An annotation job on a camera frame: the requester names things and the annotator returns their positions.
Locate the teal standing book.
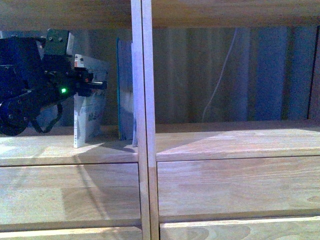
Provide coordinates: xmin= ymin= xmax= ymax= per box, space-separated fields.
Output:
xmin=116 ymin=39 xmax=134 ymax=140

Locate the upper right wooden drawer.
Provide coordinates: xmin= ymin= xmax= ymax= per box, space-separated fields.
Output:
xmin=157 ymin=156 xmax=320 ymax=220

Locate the lower right wooden drawer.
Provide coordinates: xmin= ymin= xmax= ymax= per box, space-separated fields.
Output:
xmin=160 ymin=216 xmax=320 ymax=240

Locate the right wooden shelf cabinet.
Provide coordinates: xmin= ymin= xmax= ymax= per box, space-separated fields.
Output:
xmin=150 ymin=0 xmax=320 ymax=240

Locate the white hanging cable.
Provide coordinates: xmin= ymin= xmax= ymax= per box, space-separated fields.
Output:
xmin=202 ymin=28 xmax=238 ymax=123

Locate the lower left wooden drawer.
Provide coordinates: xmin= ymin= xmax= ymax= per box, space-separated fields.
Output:
xmin=0 ymin=227 xmax=142 ymax=240

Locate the upper left wooden drawer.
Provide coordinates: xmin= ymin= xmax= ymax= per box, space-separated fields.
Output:
xmin=0 ymin=163 xmax=140 ymax=225

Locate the white illustrated children's book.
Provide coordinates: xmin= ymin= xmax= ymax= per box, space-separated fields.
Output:
xmin=73 ymin=54 xmax=110 ymax=148

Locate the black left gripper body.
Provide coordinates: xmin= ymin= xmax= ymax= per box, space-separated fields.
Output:
xmin=34 ymin=29 xmax=107 ymax=110

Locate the wooden shelf cabinet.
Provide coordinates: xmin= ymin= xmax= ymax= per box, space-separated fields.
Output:
xmin=0 ymin=0 xmax=160 ymax=240
xmin=150 ymin=0 xmax=320 ymax=240

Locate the wooden drawer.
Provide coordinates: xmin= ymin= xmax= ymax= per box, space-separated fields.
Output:
xmin=0 ymin=163 xmax=140 ymax=225
xmin=160 ymin=216 xmax=320 ymax=240
xmin=157 ymin=156 xmax=320 ymax=220
xmin=0 ymin=227 xmax=142 ymax=240

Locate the left wooden shelf cabinet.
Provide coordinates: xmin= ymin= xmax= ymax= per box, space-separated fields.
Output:
xmin=0 ymin=0 xmax=160 ymax=240

